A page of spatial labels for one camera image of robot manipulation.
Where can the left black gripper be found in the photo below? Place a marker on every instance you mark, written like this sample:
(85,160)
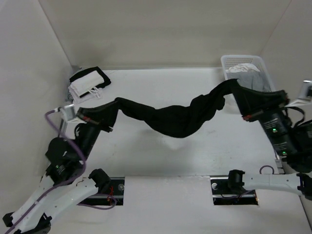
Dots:
(95,123)

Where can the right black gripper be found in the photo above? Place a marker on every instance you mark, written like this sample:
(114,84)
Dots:
(278,97)

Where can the black tank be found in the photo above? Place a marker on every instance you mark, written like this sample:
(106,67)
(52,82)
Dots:
(182,121)
(82,72)

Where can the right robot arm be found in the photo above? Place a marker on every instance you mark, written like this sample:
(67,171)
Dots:
(298,183)

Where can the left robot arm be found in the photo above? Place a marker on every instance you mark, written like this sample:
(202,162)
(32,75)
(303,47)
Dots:
(47,202)

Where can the grey tank top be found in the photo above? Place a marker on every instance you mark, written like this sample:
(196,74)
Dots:
(251,79)

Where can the folded black tank top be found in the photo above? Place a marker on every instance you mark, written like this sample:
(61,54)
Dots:
(82,72)

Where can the white tank top in basket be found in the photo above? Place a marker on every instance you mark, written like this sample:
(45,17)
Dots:
(243,67)

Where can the white plastic basket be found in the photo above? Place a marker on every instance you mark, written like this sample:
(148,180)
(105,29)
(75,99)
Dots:
(228,61)

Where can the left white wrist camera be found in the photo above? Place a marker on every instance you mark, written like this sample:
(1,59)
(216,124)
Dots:
(68,112)

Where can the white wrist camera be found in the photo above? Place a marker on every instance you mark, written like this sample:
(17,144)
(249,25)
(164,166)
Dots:
(305,95)
(68,112)

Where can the left metal table rail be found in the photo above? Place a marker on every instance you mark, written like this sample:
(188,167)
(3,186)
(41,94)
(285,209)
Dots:
(61,129)

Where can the metal table rail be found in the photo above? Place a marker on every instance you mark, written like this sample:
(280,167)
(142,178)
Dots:
(278,163)
(61,129)

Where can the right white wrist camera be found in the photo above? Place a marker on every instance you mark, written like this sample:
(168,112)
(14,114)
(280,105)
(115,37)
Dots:
(305,95)

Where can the right metal table rail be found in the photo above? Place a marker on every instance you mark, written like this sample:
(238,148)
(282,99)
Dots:
(278,163)

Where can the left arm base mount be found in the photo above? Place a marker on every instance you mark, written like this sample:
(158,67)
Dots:
(111,192)

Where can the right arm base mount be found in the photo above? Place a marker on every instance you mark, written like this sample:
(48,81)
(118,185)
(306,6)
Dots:
(224,196)

